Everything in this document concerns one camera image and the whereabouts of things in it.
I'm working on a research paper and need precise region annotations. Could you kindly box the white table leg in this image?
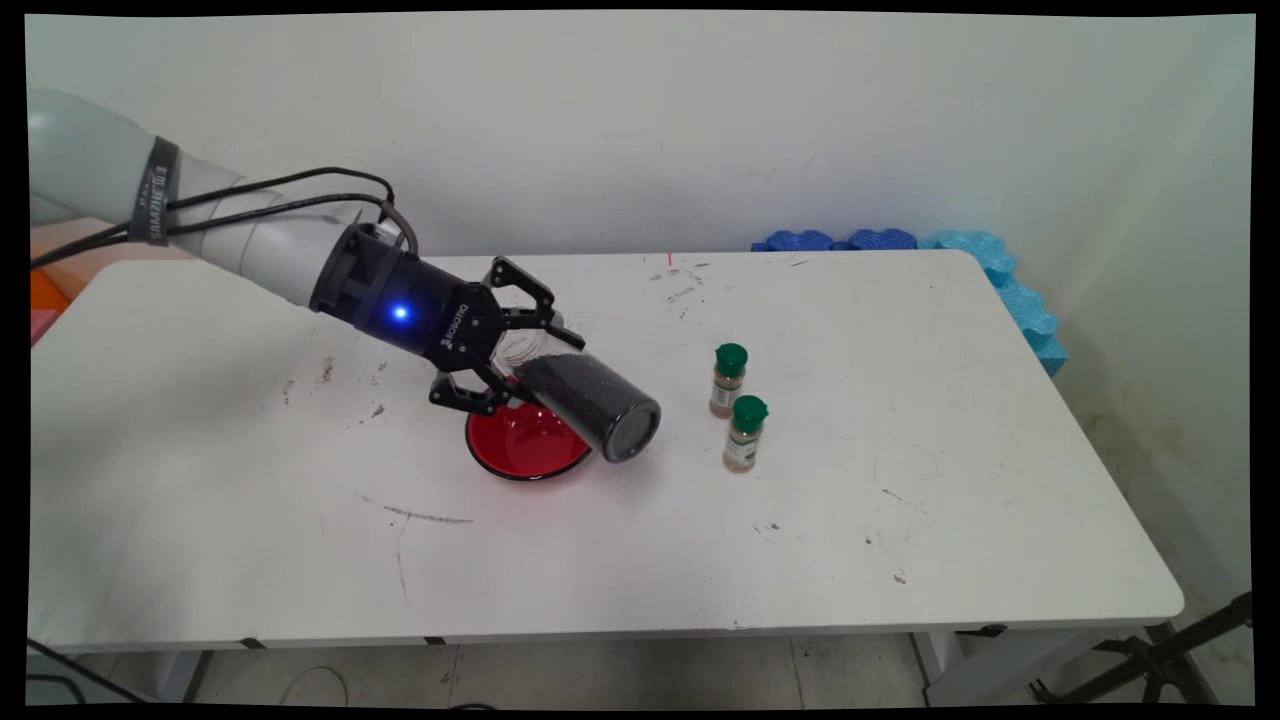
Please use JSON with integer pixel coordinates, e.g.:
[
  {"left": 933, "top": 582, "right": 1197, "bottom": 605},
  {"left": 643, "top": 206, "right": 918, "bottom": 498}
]
[
  {"left": 915, "top": 628, "right": 1126, "bottom": 707},
  {"left": 150, "top": 650, "right": 213, "bottom": 703}
]

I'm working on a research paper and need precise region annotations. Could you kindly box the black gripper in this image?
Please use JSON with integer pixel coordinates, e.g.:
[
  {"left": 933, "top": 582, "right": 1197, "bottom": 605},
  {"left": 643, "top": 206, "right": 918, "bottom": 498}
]
[{"left": 310, "top": 222, "right": 587, "bottom": 417}]

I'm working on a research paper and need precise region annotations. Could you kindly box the orange foam block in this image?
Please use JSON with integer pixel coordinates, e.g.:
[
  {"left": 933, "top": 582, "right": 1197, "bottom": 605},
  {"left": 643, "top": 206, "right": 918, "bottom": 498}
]
[{"left": 30, "top": 268, "right": 73, "bottom": 313}]

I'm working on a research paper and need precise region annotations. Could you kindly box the clear jar with black seeds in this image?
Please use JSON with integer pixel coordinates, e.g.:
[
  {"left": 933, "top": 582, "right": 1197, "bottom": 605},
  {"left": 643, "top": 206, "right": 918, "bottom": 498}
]
[{"left": 493, "top": 318, "right": 663, "bottom": 464}]

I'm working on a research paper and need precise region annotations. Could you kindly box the light blue foam block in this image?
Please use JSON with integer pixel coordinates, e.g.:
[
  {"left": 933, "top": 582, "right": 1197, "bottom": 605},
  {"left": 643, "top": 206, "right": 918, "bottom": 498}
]
[
  {"left": 918, "top": 230, "right": 1019, "bottom": 288},
  {"left": 993, "top": 278, "right": 1069, "bottom": 379}
]

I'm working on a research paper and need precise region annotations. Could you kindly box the red bowl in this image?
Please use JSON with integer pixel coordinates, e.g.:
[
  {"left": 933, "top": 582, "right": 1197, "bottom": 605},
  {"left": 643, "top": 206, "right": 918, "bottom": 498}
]
[{"left": 465, "top": 375, "right": 593, "bottom": 483}]

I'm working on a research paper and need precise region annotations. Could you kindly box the dark blue foam block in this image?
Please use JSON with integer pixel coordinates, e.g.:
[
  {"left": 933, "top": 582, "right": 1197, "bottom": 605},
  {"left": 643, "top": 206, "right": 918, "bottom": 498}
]
[
  {"left": 752, "top": 229, "right": 835, "bottom": 253},
  {"left": 835, "top": 228, "right": 919, "bottom": 252}
]

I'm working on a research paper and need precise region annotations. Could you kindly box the black tripod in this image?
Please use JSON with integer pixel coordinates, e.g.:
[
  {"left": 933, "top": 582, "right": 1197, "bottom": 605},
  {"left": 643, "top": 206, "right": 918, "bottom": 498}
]
[{"left": 1030, "top": 590, "right": 1254, "bottom": 706}]

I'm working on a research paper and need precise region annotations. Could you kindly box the green cap spice bottle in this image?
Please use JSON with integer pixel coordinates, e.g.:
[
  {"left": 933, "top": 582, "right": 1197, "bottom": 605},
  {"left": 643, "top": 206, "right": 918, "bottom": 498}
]
[
  {"left": 722, "top": 395, "right": 770, "bottom": 475},
  {"left": 709, "top": 343, "right": 749, "bottom": 420}
]

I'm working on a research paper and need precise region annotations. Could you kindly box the black camera cable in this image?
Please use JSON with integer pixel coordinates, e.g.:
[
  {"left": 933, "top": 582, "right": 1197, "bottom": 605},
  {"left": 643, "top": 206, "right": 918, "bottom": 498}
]
[{"left": 30, "top": 166, "right": 396, "bottom": 263}]

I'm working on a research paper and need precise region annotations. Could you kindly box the white floor cable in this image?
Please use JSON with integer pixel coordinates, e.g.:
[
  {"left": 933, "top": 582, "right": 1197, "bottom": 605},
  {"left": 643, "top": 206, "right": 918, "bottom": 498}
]
[{"left": 278, "top": 665, "right": 351, "bottom": 707}]

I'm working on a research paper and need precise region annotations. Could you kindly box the black floor cable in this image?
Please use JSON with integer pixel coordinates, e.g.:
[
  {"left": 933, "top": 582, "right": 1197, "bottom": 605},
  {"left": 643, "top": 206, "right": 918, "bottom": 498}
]
[{"left": 28, "top": 638, "right": 151, "bottom": 704}]

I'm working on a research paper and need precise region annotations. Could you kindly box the grey velcro strap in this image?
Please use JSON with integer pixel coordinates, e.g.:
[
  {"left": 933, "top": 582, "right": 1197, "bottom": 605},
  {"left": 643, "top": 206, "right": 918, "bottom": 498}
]
[{"left": 128, "top": 135, "right": 181, "bottom": 247}]

